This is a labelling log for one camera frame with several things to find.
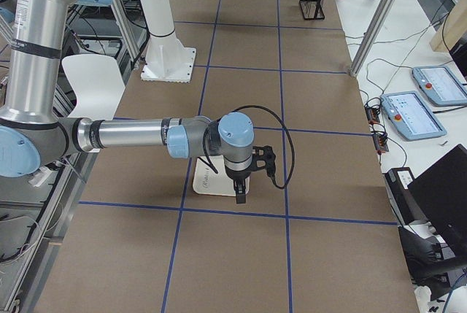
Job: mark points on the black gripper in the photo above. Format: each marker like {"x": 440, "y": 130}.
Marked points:
{"x": 237, "y": 176}

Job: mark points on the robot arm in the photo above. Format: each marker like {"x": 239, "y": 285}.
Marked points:
{"x": 32, "y": 136}

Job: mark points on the cream rabbit tray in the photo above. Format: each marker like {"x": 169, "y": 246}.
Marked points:
{"x": 206, "y": 182}

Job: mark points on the black box device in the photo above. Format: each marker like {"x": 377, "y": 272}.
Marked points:
{"x": 404, "y": 206}

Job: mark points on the white chair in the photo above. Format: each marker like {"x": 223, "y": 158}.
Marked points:
{"x": 97, "y": 83}

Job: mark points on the near teach pendant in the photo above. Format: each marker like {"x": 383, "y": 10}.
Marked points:
{"x": 411, "y": 116}

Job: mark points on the teach pendant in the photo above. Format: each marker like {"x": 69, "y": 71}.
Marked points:
{"x": 440, "y": 85}
{"x": 411, "y": 116}

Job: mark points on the black laptop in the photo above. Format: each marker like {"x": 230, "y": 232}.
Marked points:
{"x": 440, "y": 192}

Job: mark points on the far teach pendant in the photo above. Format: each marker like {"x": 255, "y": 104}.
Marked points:
{"x": 440, "y": 85}

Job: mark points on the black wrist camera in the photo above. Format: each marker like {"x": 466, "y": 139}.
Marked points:
{"x": 263, "y": 158}

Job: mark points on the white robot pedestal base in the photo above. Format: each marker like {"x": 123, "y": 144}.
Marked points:
{"x": 166, "y": 58}

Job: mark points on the black wire cup rack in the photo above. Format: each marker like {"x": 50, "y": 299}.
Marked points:
{"x": 312, "y": 9}

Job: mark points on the aluminium frame post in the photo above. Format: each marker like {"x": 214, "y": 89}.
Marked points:
{"x": 369, "y": 39}

